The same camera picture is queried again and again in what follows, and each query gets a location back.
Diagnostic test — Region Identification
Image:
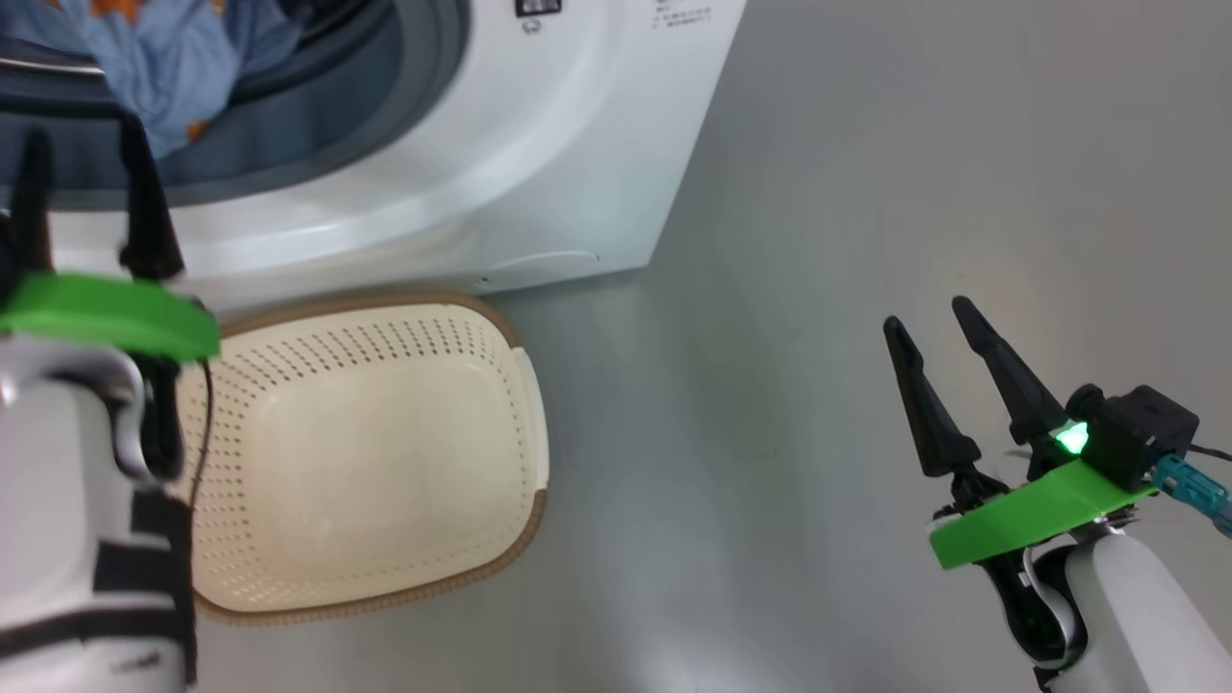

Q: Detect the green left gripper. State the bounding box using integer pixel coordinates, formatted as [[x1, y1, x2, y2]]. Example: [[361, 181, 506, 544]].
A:
[[0, 111, 222, 482]]

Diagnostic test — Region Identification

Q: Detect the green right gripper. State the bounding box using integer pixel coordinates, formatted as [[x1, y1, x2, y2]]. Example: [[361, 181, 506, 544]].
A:
[[883, 295, 1156, 571]]

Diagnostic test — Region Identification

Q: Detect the white front-load washing machine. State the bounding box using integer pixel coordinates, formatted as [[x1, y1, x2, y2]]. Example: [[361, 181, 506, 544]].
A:
[[0, 0, 747, 314]]

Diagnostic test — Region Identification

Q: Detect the cream perforated laundry basket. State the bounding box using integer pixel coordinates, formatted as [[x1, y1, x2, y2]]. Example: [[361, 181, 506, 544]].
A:
[[178, 292, 552, 627]]

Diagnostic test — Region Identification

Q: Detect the round white filter cover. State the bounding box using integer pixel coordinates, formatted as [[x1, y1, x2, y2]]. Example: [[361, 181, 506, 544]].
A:
[[486, 250, 603, 290]]

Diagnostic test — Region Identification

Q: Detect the teal cable connector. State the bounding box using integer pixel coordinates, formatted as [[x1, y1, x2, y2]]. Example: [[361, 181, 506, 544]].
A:
[[1150, 445, 1232, 538]]

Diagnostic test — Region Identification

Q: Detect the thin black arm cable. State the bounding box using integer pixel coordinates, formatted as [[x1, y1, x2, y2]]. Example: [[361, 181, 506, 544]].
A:
[[188, 361, 215, 521]]

